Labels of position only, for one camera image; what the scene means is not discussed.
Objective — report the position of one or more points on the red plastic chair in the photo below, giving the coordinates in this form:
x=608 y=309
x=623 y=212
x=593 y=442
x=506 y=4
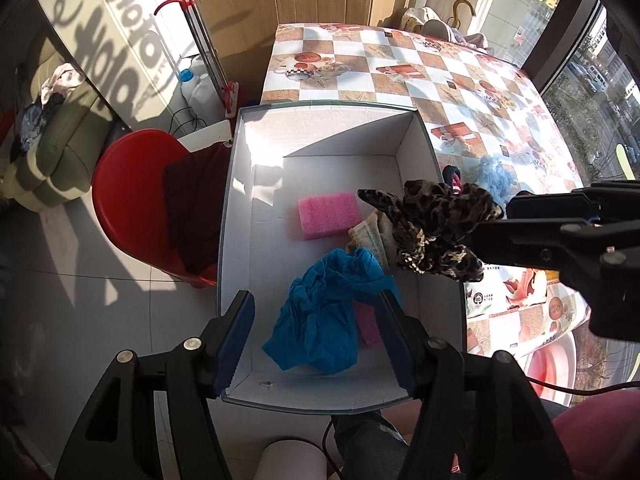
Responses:
x=130 y=200

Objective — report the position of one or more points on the green sofa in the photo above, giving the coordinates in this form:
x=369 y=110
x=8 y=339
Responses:
x=60 y=160

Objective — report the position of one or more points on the pile of clothes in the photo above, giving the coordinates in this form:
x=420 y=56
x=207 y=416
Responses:
x=35 y=120

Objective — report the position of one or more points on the floral tissue pack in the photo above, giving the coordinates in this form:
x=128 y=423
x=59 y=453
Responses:
x=510 y=295

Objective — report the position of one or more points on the light blue fluffy scrunchie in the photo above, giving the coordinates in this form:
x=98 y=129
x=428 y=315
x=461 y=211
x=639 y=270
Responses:
x=492 y=172

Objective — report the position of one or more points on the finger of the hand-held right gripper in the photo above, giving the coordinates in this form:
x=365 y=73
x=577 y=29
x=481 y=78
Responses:
x=525 y=250
x=550 y=205

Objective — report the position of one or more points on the beige cloth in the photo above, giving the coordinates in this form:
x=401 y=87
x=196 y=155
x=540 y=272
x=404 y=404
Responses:
x=372 y=237

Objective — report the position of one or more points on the leopard print scrunchie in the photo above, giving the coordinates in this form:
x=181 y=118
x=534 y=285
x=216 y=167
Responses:
x=430 y=230

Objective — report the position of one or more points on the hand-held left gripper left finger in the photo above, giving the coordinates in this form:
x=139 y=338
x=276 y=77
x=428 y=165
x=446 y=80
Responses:
x=235 y=340

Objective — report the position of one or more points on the blue cloth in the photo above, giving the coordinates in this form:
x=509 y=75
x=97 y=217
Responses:
x=320 y=315

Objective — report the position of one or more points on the person's pink garment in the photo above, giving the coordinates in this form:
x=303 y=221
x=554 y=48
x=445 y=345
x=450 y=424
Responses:
x=600 y=435

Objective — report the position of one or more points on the plastic bottle with blue cap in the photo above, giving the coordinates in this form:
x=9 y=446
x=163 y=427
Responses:
x=200 y=92

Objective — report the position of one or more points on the white cardboard box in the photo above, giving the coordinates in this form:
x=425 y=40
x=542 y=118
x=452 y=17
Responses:
x=325 y=170

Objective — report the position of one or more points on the checkered printed tablecloth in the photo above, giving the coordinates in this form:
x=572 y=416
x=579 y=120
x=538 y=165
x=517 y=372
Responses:
x=400 y=75

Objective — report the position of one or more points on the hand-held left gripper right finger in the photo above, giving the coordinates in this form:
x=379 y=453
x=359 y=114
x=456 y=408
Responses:
x=400 y=345

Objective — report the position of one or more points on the white cloth bundle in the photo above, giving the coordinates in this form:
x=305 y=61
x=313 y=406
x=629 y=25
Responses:
x=425 y=22

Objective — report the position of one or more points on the pink striped sock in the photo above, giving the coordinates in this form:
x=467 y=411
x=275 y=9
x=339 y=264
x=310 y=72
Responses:
x=452 y=177

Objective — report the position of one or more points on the white cylinder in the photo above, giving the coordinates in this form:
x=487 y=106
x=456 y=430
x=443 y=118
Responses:
x=292 y=462

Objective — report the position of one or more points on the pink sponge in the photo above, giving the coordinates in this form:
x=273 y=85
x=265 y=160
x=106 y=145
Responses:
x=369 y=327
x=327 y=215

